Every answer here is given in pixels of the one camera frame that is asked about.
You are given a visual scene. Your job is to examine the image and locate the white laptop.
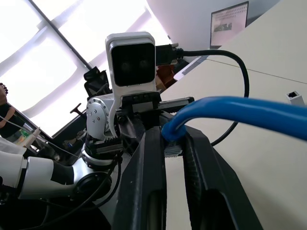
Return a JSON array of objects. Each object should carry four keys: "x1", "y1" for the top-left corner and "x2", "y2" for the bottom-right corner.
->
[{"x1": 173, "y1": 56, "x2": 210, "y2": 81}]

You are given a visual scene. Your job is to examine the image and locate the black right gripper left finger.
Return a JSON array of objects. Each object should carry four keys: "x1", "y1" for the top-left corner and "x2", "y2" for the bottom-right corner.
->
[{"x1": 115, "y1": 126, "x2": 167, "y2": 230}]

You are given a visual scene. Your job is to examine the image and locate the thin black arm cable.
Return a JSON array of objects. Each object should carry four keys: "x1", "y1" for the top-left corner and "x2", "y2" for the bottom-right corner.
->
[{"x1": 23, "y1": 153, "x2": 123, "y2": 218}]

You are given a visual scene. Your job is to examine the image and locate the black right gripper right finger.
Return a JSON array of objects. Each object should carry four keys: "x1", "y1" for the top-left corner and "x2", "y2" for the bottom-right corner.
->
[{"x1": 182, "y1": 126, "x2": 264, "y2": 230}]

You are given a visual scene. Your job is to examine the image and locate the blue network cable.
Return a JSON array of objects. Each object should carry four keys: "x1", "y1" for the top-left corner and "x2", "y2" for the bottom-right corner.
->
[{"x1": 162, "y1": 95, "x2": 307, "y2": 159}]

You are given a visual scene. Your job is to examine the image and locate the person in dark clothes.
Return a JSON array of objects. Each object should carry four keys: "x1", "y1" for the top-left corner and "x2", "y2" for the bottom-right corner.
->
[{"x1": 0, "y1": 82, "x2": 26, "y2": 144}]

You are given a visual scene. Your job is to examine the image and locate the thin white cable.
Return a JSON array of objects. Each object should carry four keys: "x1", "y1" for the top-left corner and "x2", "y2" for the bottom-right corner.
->
[{"x1": 0, "y1": 115, "x2": 81, "y2": 159}]

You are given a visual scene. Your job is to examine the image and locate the black office chair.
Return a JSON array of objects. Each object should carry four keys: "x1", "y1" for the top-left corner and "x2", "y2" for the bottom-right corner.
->
[{"x1": 83, "y1": 68, "x2": 111, "y2": 97}]

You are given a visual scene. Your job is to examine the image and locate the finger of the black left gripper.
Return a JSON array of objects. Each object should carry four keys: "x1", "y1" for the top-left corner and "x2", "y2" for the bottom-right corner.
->
[{"x1": 119, "y1": 115, "x2": 146, "y2": 154}]

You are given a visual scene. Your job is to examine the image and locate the white coupler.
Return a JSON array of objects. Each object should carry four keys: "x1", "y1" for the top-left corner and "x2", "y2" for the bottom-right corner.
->
[{"x1": 285, "y1": 90, "x2": 306, "y2": 105}]

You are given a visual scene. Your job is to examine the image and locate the brown cardboard box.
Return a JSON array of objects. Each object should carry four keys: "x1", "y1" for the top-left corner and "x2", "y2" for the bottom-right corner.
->
[{"x1": 155, "y1": 65, "x2": 178, "y2": 91}]

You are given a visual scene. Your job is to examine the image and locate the black camera cable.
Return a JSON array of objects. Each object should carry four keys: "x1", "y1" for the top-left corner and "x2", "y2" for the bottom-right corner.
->
[{"x1": 155, "y1": 42, "x2": 250, "y2": 147}]

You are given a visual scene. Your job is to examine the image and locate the white depth camera head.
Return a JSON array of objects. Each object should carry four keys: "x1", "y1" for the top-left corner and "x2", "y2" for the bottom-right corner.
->
[{"x1": 105, "y1": 31, "x2": 157, "y2": 139}]

